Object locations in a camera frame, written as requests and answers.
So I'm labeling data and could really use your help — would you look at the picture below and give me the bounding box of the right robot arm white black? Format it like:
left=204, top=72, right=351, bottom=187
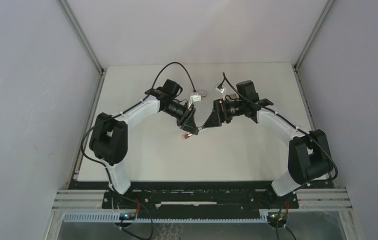
left=198, top=80, right=337, bottom=208

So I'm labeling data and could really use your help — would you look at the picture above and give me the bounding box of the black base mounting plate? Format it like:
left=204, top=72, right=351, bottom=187
left=68, top=180, right=336, bottom=220

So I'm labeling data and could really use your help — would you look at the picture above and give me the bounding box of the aluminium frame corner post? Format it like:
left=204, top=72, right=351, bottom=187
left=56, top=0, right=104, bottom=75

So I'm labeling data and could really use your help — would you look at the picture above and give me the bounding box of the white cable duct strip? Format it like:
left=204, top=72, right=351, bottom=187
left=62, top=211, right=268, bottom=223

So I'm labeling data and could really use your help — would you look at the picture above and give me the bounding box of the aluminium front rail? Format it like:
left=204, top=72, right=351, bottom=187
left=52, top=188, right=353, bottom=211

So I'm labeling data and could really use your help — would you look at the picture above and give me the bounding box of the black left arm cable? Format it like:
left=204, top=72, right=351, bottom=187
left=80, top=61, right=198, bottom=167

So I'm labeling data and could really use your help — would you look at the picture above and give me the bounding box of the red white staple box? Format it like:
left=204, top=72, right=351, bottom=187
left=197, top=89, right=207, bottom=98

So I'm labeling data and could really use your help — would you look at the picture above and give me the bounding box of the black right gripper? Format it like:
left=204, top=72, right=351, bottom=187
left=204, top=97, right=247, bottom=128

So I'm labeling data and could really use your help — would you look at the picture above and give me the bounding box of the right aluminium frame post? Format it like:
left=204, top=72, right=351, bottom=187
left=292, top=0, right=336, bottom=72

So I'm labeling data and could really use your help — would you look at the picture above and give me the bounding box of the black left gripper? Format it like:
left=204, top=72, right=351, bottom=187
left=162, top=101, right=198, bottom=136

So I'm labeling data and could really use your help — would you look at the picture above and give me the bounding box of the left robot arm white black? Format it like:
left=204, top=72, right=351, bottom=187
left=88, top=79, right=199, bottom=209

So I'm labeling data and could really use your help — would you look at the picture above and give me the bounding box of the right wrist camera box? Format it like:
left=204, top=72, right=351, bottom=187
left=215, top=84, right=226, bottom=95

